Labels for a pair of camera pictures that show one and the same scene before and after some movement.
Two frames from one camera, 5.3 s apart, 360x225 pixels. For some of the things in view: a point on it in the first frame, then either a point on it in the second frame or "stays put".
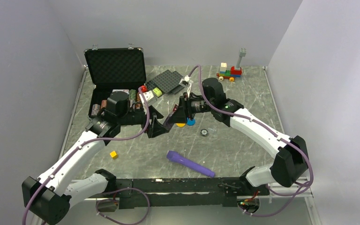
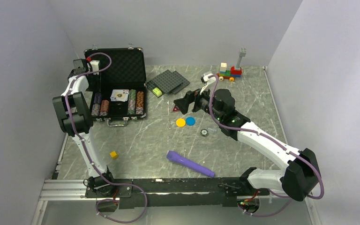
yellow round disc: (180, 124) stays put
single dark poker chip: (204, 132) stays put
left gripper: (156, 129) → (97, 87)
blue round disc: (190, 122) stays put
